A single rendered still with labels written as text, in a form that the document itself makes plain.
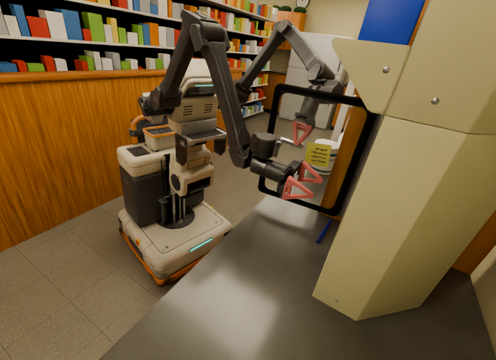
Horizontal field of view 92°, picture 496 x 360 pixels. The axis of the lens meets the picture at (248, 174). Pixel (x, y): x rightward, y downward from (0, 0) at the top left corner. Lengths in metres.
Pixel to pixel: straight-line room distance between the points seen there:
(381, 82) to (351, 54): 0.06
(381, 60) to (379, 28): 0.21
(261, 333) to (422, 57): 0.58
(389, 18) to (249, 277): 0.68
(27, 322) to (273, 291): 1.55
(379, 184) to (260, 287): 0.39
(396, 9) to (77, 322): 1.91
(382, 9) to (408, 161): 0.33
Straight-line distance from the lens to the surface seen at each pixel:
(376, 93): 0.45
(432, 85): 0.45
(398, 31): 0.64
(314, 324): 0.67
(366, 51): 0.45
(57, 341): 1.83
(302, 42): 1.08
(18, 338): 1.92
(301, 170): 0.74
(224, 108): 0.76
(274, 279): 0.71
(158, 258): 1.63
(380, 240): 0.55
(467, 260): 1.03
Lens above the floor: 1.49
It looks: 29 degrees down
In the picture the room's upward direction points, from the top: 8 degrees clockwise
